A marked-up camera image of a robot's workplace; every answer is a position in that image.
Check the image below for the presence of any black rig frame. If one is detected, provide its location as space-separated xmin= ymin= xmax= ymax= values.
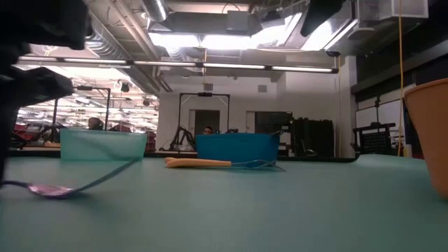
xmin=52 ymin=85 xmax=112 ymax=141
xmin=177 ymin=91 xmax=232 ymax=141

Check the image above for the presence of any orange plastic bin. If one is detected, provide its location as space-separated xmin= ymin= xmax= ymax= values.
xmin=402 ymin=77 xmax=448 ymax=200

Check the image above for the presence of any black perforated cart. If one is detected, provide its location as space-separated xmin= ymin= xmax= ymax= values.
xmin=351 ymin=121 xmax=397 ymax=157

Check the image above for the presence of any translucent teal plastic bin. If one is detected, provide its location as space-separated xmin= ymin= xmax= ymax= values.
xmin=59 ymin=128 xmax=148 ymax=162

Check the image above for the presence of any green table mat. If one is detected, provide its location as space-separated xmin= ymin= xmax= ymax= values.
xmin=0 ymin=153 xmax=448 ymax=252

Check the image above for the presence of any dark doorway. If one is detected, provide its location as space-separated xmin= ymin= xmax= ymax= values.
xmin=193 ymin=109 xmax=221 ymax=136

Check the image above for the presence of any silver ventilation duct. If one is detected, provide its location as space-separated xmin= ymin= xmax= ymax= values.
xmin=83 ymin=0 xmax=174 ymax=94

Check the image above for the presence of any black cabinet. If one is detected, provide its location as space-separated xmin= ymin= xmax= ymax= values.
xmin=289 ymin=118 xmax=336 ymax=158

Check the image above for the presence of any blue plastic bin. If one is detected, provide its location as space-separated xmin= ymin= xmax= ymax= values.
xmin=195 ymin=132 xmax=281 ymax=164

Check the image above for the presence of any long LED light bar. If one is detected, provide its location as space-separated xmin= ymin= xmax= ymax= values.
xmin=17 ymin=54 xmax=340 ymax=74

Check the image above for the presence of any grey ceiling unit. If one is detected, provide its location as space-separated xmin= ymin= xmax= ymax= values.
xmin=225 ymin=9 xmax=253 ymax=35

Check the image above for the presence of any yellow hanging cable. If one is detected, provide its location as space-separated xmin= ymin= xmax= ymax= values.
xmin=397 ymin=0 xmax=406 ymax=158

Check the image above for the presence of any white ceiling box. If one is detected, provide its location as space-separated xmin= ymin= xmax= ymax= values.
xmin=379 ymin=0 xmax=430 ymax=20

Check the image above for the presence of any iridescent fork pair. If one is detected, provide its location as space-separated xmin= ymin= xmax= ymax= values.
xmin=0 ymin=157 xmax=141 ymax=200

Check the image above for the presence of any wooden background table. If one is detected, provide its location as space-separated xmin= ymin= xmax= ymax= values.
xmin=10 ymin=141 xmax=61 ymax=152

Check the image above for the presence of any dark window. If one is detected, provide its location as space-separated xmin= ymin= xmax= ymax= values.
xmin=254 ymin=111 xmax=294 ymax=134

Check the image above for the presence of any bright ceiling light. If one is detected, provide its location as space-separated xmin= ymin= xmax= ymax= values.
xmin=148 ymin=17 xmax=358 ymax=52

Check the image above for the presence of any whiteboard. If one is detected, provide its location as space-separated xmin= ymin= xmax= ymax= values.
xmin=355 ymin=99 xmax=403 ymax=157

